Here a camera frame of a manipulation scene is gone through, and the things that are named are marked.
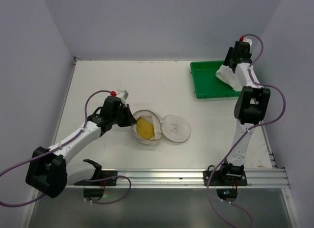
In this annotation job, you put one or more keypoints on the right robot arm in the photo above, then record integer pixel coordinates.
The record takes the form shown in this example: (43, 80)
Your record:
(250, 109)

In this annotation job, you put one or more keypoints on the green plastic tray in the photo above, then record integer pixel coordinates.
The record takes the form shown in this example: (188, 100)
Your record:
(208, 86)

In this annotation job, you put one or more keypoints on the white mesh laundry bag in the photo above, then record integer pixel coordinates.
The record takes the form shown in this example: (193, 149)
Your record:
(173, 127)

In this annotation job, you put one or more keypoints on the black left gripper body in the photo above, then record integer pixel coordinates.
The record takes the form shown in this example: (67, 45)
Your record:
(122, 113)

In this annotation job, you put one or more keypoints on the white bra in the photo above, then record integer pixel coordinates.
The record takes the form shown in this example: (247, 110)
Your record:
(226, 75)

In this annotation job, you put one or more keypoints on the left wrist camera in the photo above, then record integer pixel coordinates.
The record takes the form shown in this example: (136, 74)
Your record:
(123, 95)

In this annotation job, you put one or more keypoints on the yellow bra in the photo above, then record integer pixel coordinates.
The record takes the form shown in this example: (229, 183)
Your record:
(144, 128)

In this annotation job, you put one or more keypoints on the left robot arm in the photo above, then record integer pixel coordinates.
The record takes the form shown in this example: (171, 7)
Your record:
(48, 171)

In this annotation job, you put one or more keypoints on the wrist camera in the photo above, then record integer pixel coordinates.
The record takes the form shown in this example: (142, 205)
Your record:
(123, 95)
(245, 39)

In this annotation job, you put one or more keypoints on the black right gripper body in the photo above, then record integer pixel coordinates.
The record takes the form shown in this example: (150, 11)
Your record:
(229, 60)

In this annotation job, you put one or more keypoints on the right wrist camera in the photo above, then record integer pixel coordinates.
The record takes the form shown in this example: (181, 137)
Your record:
(245, 39)

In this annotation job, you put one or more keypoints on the aluminium mounting rail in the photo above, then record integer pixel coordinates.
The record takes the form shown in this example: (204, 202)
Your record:
(194, 179)

